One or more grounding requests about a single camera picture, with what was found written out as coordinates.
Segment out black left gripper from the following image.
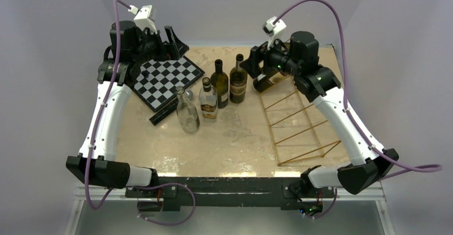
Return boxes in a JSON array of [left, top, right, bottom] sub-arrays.
[[131, 25, 188, 65]]

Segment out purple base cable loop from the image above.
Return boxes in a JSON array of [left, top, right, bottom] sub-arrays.
[[134, 183, 197, 226]]

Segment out black silver microphone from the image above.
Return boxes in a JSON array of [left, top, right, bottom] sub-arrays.
[[149, 89, 193, 126]]

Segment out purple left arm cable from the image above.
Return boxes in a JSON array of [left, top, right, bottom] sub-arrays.
[[83, 0, 131, 211]]

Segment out tall dark green bottle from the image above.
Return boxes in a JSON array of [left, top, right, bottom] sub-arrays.
[[210, 59, 229, 109]]

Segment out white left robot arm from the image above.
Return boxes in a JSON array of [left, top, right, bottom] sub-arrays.
[[66, 20, 189, 197]]

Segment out gold wire wine rack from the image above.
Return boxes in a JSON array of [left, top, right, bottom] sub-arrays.
[[258, 75, 346, 167]]

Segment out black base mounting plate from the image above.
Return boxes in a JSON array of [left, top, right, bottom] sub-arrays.
[[126, 177, 334, 212]]

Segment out clear square liquor bottle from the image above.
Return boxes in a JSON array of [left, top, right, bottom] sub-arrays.
[[199, 77, 218, 122]]

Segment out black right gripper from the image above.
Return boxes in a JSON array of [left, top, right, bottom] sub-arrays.
[[239, 32, 301, 79]]

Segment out green bottle silver neck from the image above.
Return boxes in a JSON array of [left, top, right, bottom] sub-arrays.
[[229, 54, 247, 104]]

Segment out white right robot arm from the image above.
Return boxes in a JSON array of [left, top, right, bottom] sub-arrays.
[[241, 31, 399, 196]]

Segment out green wine bottle dark label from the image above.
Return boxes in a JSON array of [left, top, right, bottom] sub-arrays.
[[253, 70, 287, 93]]

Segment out clear empty glass bottle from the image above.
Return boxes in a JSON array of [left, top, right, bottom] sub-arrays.
[[176, 86, 200, 134]]

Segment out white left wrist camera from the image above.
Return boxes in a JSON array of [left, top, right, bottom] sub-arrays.
[[128, 5, 158, 34]]

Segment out black white chessboard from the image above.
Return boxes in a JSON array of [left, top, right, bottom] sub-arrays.
[[132, 57, 205, 112]]

